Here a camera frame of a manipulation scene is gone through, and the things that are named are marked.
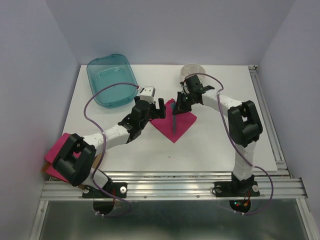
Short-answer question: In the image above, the brown cardboard tray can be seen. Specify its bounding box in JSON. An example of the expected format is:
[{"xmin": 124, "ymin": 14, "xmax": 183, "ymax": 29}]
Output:
[{"xmin": 41, "ymin": 154, "xmax": 109, "ymax": 190}]

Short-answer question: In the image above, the teal plastic spoon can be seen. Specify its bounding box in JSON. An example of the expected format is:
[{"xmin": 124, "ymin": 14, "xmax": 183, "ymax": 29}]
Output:
[{"xmin": 170, "ymin": 101, "xmax": 176, "ymax": 119}]

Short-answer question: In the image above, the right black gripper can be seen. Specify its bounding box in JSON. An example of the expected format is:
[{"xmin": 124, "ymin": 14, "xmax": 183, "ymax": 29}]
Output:
[{"xmin": 171, "ymin": 91, "xmax": 195, "ymax": 115}]

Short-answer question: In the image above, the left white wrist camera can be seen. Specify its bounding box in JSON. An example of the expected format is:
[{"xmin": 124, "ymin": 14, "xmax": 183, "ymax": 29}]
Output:
[{"xmin": 138, "ymin": 86, "xmax": 156, "ymax": 104}]

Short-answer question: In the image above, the aluminium frame rail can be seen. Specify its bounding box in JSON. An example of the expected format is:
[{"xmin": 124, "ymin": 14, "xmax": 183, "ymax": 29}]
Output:
[{"xmin": 31, "ymin": 65, "xmax": 320, "ymax": 240}]

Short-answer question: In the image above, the teal plastic bin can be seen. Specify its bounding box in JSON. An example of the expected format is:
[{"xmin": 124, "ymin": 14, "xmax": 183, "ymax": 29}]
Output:
[{"xmin": 86, "ymin": 54, "xmax": 138, "ymax": 109}]

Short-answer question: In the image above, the pink paper napkin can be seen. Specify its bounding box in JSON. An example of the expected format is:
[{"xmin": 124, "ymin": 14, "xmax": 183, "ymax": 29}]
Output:
[{"xmin": 151, "ymin": 98, "xmax": 197, "ymax": 143}]

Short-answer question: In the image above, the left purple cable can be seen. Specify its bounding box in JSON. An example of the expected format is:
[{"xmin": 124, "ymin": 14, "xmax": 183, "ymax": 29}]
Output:
[{"xmin": 83, "ymin": 81, "xmax": 133, "ymax": 218}]

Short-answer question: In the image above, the white utensil holder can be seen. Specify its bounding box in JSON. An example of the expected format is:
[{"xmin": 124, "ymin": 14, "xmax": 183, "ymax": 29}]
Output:
[{"xmin": 180, "ymin": 63, "xmax": 206, "ymax": 79}]

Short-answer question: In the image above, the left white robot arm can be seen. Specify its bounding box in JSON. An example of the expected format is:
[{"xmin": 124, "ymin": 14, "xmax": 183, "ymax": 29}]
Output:
[{"xmin": 51, "ymin": 96, "xmax": 166, "ymax": 197}]

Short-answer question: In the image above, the pink napkin stack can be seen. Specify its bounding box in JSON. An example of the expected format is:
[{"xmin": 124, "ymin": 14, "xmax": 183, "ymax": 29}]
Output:
[{"xmin": 41, "ymin": 133, "xmax": 71, "ymax": 183}]

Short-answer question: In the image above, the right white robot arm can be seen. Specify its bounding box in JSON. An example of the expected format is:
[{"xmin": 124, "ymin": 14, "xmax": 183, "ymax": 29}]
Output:
[{"xmin": 172, "ymin": 73, "xmax": 263, "ymax": 198}]

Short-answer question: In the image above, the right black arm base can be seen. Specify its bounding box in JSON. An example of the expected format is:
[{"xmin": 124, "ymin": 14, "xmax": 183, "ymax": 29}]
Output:
[{"xmin": 211, "ymin": 173, "xmax": 260, "ymax": 198}]

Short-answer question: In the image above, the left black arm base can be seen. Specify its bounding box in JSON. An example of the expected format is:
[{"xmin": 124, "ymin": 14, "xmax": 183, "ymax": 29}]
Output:
[{"xmin": 82, "ymin": 168, "xmax": 128, "ymax": 199}]

